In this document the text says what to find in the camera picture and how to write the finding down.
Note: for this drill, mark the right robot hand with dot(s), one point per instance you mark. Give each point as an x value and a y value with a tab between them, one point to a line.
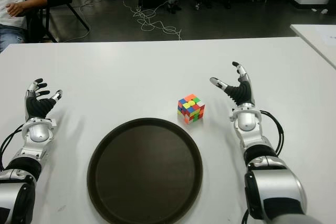
242	93

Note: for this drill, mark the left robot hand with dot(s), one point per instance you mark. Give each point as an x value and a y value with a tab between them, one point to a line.
39	104

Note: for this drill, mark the multicoloured Rubik's cube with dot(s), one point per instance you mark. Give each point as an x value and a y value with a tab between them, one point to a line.
191	108

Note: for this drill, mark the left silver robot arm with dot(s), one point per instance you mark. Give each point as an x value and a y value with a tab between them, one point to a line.
39	132

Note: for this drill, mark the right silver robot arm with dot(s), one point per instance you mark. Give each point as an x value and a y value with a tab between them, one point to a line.
275	182

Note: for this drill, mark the dark brown round plate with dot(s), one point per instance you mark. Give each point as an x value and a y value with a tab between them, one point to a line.
144	171

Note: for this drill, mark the white side table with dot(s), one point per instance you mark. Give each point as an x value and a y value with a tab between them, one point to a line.
315	37

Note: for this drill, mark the small white floor object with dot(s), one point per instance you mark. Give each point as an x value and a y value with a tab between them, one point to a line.
324	11

